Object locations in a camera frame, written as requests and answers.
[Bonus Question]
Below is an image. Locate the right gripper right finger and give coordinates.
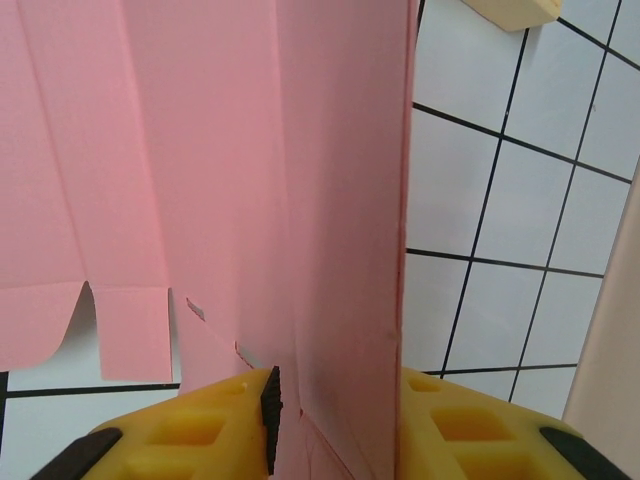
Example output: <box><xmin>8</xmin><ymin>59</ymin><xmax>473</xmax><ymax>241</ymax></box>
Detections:
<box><xmin>397</xmin><ymin>367</ymin><xmax>640</xmax><ymax>480</ymax></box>

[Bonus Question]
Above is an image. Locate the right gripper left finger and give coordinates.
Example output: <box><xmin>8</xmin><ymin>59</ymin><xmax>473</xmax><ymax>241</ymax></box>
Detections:
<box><xmin>34</xmin><ymin>366</ymin><xmax>286</xmax><ymax>480</ymax></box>

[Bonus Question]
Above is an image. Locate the pink paper box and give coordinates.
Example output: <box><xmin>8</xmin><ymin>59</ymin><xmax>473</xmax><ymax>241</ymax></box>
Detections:
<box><xmin>0</xmin><ymin>0</ymin><xmax>421</xmax><ymax>480</ymax></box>

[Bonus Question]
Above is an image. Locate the yellow paper box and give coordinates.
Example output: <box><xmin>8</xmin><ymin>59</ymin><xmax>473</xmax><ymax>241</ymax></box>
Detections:
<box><xmin>462</xmin><ymin>0</ymin><xmax>564</xmax><ymax>34</ymax></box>

